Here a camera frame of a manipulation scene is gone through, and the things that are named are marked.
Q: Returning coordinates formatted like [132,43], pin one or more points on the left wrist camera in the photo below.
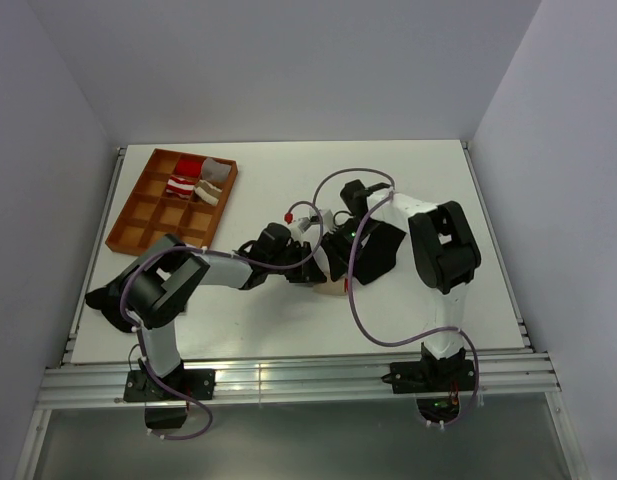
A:
[305,223]

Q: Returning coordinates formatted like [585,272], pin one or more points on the beige red sock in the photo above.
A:
[332,288]

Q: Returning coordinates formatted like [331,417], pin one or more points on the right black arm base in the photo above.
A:
[438,385]

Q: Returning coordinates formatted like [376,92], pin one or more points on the grey rolled sock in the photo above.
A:
[214,171]

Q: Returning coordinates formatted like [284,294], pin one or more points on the red white striped sock roll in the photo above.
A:
[180,187]

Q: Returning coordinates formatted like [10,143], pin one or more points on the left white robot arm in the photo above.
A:
[179,268]

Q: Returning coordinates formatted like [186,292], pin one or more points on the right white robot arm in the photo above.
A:
[444,250]

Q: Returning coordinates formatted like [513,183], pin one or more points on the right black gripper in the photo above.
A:
[338,253]

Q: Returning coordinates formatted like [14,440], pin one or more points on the red rolled sock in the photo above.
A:
[189,165]

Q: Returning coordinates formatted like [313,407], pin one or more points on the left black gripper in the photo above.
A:
[308,273]

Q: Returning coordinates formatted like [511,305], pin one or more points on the orange compartment tray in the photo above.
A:
[149,213]

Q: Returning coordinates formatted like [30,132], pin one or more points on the beige white rolled sock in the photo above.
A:
[207,192]

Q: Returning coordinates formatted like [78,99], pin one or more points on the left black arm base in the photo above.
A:
[167,401]

